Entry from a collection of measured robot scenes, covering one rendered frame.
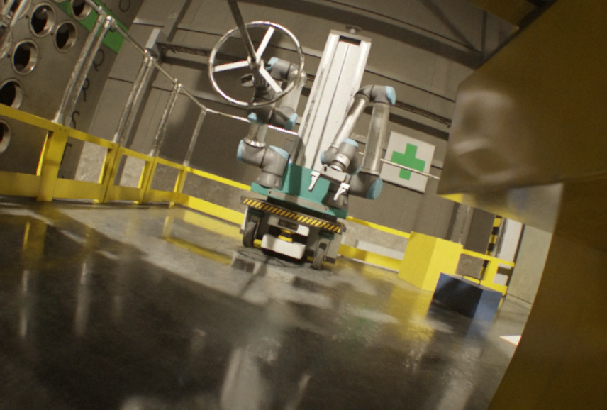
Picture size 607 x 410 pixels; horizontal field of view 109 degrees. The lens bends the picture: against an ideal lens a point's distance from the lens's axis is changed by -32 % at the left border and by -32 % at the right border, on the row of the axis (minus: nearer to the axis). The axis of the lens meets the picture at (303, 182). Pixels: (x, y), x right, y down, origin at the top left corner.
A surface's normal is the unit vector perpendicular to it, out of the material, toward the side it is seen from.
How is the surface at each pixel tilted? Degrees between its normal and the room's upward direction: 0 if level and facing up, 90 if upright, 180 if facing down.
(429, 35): 90
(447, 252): 90
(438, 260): 90
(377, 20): 90
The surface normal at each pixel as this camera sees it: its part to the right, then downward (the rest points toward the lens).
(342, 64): -0.11, -0.10
